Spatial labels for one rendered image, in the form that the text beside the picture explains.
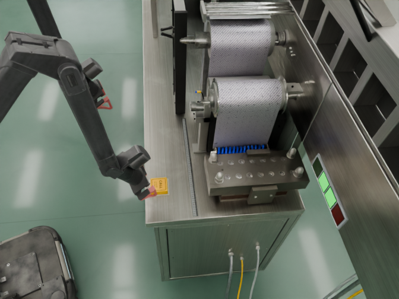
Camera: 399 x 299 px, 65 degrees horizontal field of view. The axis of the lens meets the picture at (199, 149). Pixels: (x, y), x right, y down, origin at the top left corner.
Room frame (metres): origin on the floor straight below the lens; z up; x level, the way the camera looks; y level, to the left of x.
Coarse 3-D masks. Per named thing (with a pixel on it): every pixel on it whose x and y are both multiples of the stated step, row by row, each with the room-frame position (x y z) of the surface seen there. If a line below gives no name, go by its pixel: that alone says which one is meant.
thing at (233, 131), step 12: (216, 120) 0.83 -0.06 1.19; (228, 120) 0.84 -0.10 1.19; (240, 120) 0.85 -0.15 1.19; (252, 120) 0.85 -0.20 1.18; (264, 120) 0.86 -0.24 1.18; (216, 132) 0.83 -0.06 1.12; (228, 132) 0.84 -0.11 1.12; (240, 132) 0.85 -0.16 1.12; (252, 132) 0.86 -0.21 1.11; (264, 132) 0.87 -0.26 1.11; (216, 144) 0.83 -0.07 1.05; (228, 144) 0.84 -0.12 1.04; (240, 144) 0.85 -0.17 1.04; (252, 144) 0.86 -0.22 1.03; (264, 144) 0.87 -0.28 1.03
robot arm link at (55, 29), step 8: (32, 0) 0.93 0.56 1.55; (40, 0) 0.94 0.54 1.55; (32, 8) 0.93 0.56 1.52; (40, 8) 0.94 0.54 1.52; (48, 8) 0.95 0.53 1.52; (40, 16) 0.94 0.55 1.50; (48, 16) 0.95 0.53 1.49; (40, 24) 0.93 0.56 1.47; (48, 24) 0.94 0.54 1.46; (48, 32) 0.94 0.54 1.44; (56, 32) 0.95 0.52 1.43
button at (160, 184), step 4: (152, 180) 0.71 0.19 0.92; (156, 180) 0.71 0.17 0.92; (160, 180) 0.71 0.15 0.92; (164, 180) 0.71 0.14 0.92; (152, 184) 0.69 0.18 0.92; (156, 184) 0.69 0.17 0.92; (160, 184) 0.69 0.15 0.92; (164, 184) 0.69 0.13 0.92; (156, 188) 0.67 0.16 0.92; (160, 188) 0.67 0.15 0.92; (164, 188) 0.67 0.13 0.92; (160, 192) 0.66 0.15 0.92; (164, 192) 0.66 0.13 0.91
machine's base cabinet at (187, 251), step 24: (288, 216) 0.63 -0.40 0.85; (168, 240) 0.54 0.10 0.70; (192, 240) 0.56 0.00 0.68; (216, 240) 0.58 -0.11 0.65; (240, 240) 0.60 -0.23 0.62; (264, 240) 0.63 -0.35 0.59; (168, 264) 0.54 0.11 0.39; (192, 264) 0.56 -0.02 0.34; (216, 264) 0.59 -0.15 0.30; (240, 264) 0.61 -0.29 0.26; (264, 264) 0.64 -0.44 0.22
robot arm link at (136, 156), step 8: (128, 152) 0.59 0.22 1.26; (136, 152) 0.58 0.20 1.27; (144, 152) 0.60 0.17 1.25; (120, 160) 0.57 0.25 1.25; (128, 160) 0.56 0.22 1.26; (136, 160) 0.57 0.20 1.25; (144, 160) 0.58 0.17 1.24; (112, 168) 0.52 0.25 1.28; (120, 168) 0.54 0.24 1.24; (136, 168) 0.56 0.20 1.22; (112, 176) 0.51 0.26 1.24
